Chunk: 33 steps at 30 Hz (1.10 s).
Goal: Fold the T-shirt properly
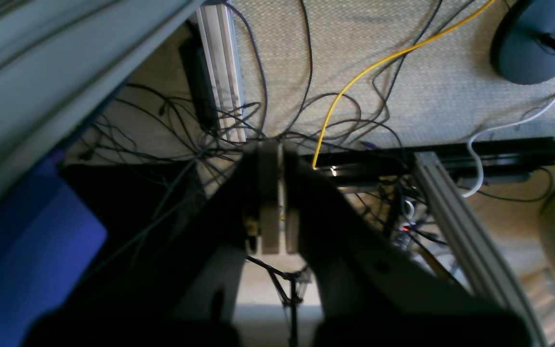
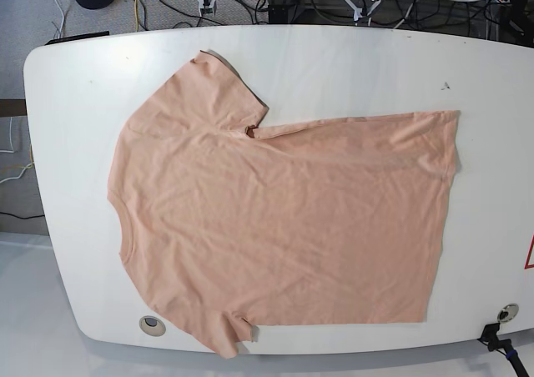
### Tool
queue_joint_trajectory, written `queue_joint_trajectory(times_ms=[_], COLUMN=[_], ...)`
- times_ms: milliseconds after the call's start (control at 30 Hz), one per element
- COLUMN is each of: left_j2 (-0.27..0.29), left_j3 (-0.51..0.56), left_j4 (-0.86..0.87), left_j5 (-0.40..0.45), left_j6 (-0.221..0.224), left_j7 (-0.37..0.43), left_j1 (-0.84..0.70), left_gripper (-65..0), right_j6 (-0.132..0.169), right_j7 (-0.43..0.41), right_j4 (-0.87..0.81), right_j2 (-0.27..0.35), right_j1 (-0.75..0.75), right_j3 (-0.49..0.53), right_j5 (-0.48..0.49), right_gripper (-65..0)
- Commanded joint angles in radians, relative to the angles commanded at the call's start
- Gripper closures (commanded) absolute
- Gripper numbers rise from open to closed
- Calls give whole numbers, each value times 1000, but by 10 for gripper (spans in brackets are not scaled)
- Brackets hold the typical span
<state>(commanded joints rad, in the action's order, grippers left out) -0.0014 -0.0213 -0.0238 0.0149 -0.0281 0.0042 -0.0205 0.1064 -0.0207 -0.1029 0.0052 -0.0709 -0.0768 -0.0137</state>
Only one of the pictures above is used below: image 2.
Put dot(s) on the peach pink T-shirt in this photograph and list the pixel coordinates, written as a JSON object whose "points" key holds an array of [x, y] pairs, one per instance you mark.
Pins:
{"points": [[227, 224]]}

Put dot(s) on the table cable grommet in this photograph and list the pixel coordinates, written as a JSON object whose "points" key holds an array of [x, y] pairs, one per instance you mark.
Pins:
{"points": [[507, 313], [152, 326]]}

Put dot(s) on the right table cable grommet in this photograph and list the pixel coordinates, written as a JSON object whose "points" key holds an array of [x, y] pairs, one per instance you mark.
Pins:
{"points": [[507, 313]]}

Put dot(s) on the left table cable grommet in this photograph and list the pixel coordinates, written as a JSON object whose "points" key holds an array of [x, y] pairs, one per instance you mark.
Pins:
{"points": [[152, 326]]}

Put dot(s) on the black clamp with cable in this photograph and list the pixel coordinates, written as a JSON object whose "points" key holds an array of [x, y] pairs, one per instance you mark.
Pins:
{"points": [[490, 339]]}

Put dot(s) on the red triangle warning sticker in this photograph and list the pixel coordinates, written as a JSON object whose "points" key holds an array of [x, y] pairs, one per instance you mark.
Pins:
{"points": [[529, 264]]}

